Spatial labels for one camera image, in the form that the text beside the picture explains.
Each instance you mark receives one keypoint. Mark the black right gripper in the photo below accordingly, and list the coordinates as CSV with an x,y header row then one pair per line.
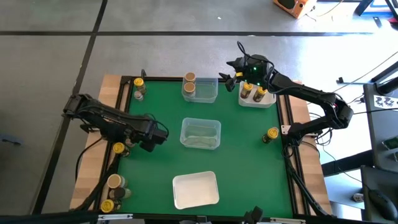
x,y
256,70

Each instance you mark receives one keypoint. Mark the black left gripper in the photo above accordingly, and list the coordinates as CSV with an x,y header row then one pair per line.
x,y
154,137

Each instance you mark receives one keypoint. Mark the yellow lid spice jar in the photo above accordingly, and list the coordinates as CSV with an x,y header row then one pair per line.
x,y
261,91
272,133
118,148
107,206
247,87
138,81

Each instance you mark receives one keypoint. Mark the small cork stopper jar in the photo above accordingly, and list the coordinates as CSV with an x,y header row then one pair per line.
x,y
129,143
138,95

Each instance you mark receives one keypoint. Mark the black lid herb jar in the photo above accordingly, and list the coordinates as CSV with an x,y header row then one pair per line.
x,y
117,193

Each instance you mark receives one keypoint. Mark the white plastic bin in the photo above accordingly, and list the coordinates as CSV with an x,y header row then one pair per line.
x,y
196,189
270,101

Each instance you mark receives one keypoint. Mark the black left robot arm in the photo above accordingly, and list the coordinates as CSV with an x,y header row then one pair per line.
x,y
102,119

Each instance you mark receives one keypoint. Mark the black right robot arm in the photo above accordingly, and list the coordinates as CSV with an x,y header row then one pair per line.
x,y
311,91

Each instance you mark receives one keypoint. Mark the clear plastic bin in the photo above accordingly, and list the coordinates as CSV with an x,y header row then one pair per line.
x,y
200,133
205,93

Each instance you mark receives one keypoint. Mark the orange box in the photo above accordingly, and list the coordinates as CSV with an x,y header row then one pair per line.
x,y
295,7

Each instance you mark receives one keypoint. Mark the green table mat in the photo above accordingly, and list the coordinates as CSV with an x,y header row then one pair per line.
x,y
242,174

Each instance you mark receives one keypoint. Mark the dark grey floor object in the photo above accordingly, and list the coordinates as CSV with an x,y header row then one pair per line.
x,y
9,140

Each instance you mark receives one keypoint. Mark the white sheet black pattern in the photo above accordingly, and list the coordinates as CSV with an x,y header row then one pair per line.
x,y
385,101

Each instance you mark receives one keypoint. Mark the dark grey desk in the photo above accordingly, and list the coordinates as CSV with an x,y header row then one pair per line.
x,y
377,130

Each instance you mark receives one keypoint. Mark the device with green screen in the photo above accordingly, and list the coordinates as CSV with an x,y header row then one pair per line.
x,y
391,144

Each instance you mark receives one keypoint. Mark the white power outlet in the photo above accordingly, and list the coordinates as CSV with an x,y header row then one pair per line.
x,y
357,197

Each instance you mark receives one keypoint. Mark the black computer mouse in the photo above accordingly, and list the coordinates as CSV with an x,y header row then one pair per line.
x,y
382,203

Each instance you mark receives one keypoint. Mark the black aluminium table frame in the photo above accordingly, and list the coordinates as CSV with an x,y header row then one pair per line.
x,y
161,78

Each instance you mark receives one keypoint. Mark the silver metal bracket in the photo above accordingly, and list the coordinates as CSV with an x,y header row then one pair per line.
x,y
115,216

